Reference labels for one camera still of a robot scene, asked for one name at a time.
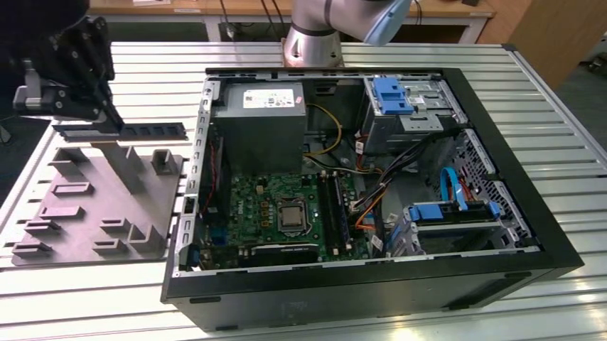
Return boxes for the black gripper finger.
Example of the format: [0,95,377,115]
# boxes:
[41,88,120,138]
[46,16,125,138]

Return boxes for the dark RAM stick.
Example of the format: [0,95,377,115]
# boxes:
[334,171,356,250]
[50,121,188,144]

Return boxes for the black RAM slot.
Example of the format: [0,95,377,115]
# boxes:
[316,171,338,254]
[322,171,344,253]

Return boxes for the wooden desk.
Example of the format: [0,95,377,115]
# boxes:
[86,0,497,43]

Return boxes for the grey parts rack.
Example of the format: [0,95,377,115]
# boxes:
[9,140,190,266]

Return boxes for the grey power supply unit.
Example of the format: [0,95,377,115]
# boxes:
[210,82,308,175]

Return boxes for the green motherboard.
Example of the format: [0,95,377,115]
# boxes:
[196,172,376,271]

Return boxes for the metal socket cover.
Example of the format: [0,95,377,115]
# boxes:
[274,197,309,235]

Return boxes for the silver CPU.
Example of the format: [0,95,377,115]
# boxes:
[278,205,304,228]

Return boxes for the CPU socket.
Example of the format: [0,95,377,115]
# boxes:
[273,195,313,238]

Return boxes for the black graphics card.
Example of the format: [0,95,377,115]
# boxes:
[249,242,320,266]

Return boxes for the metal drive cage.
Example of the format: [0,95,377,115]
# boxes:
[362,76,468,152]

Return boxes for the black open PC case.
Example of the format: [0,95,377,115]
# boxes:
[158,66,585,333]

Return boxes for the metal disk bay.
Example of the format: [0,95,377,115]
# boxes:
[401,198,541,256]

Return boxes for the hard disk in blue carrier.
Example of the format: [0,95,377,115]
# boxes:
[406,200,501,224]

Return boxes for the wooden cabinet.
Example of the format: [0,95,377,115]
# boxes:
[492,0,607,90]

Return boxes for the black chair base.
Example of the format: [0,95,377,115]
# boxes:
[580,53,607,75]

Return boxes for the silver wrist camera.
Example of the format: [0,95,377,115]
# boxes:
[12,58,46,117]

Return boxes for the yellow black power cable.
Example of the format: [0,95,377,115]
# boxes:
[302,102,342,157]

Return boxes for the white black green wires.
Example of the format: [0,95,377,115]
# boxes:
[302,153,382,175]

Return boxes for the blue plastic drive bracket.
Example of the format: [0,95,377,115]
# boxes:
[372,77,408,115]

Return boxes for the red orange power wires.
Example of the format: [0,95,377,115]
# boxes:
[350,130,384,175]

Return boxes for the orange wire bundle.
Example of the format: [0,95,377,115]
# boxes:
[354,209,380,232]

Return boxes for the black cable bundle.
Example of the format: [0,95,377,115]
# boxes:
[349,133,456,214]

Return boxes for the blue flat data wire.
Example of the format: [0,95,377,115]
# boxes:
[438,166,470,210]

